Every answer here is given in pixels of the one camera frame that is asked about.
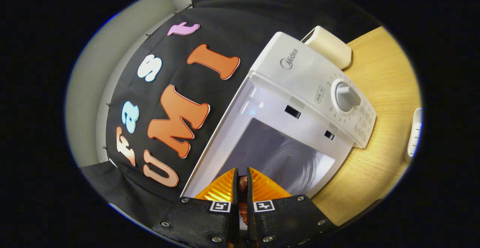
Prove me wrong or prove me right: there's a brown meat slice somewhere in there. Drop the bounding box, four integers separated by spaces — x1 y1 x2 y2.
239 176 249 230

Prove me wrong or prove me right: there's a white microwave oven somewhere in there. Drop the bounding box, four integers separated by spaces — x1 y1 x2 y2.
180 32 377 203

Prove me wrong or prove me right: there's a white rectangular dish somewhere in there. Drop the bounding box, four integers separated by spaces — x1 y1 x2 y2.
406 107 423 163

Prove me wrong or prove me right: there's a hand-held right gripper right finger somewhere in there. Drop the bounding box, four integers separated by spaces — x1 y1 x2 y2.
246 167 337 248

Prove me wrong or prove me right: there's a glass turntable plate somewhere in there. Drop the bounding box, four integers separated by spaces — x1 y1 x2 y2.
262 143 330 197

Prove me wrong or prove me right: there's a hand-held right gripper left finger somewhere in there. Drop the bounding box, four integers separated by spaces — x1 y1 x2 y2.
152 167 240 248

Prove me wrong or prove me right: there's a white toaster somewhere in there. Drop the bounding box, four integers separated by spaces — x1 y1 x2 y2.
301 26 353 70

